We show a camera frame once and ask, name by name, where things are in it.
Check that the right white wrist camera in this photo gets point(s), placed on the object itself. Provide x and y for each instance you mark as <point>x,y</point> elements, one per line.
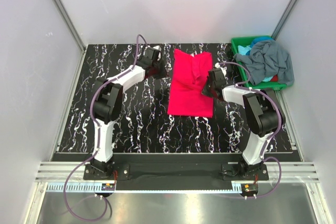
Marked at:
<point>219,67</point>

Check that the green plastic bin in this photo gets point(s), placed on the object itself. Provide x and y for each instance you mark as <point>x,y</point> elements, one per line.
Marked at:
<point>268,82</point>

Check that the right aluminium frame post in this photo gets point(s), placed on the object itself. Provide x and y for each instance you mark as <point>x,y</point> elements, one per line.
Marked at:
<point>284,18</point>

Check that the grey t shirt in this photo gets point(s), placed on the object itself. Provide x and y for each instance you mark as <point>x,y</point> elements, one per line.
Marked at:
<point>266,59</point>

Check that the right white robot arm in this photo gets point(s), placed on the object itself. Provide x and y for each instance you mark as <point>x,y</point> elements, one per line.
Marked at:
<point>264,117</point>

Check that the aluminium frame post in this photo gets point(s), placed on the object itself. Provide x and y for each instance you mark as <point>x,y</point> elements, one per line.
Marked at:
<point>68,22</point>
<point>284,18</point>

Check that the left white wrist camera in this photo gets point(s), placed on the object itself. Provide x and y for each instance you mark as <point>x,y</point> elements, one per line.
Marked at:
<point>157,48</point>

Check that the left aluminium frame post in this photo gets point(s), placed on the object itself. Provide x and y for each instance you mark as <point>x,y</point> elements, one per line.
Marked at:
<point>68,22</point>

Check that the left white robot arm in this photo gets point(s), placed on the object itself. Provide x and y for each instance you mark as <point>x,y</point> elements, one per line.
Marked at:
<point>106,105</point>

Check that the red t shirt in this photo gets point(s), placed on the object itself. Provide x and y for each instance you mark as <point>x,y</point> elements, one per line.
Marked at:
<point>189,77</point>

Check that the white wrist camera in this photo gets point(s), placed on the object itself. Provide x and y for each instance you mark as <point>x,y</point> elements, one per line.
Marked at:
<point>157,48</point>
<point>219,67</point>

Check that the aluminium front rail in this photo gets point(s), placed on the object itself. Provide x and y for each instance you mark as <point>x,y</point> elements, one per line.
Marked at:
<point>65,175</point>

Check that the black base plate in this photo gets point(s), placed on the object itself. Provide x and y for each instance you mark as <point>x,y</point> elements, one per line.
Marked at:
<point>175,171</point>

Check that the light blue t shirt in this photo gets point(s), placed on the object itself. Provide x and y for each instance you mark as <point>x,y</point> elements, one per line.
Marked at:
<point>244,50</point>

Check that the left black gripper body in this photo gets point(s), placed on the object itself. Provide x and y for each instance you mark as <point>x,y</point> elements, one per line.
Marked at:
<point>155,66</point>

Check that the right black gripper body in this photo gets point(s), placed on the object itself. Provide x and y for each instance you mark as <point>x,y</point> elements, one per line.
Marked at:
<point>208,89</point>

